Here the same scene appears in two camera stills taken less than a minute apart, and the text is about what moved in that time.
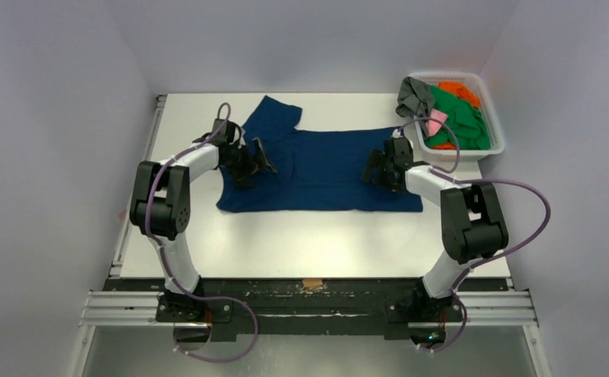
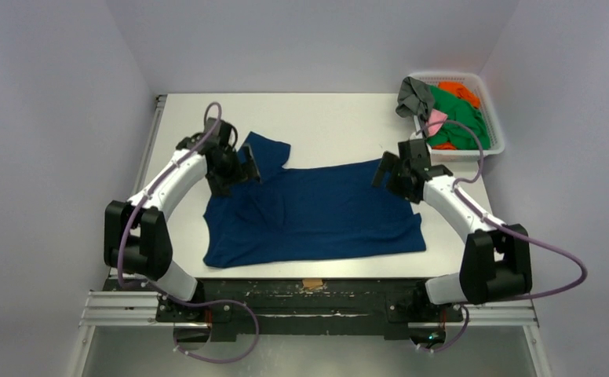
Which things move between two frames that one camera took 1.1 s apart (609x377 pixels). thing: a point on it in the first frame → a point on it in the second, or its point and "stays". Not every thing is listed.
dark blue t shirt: [315, 170] → [308, 213]
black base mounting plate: [374, 309] stays
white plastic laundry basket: [471, 79] stays
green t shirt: [465, 118] stays
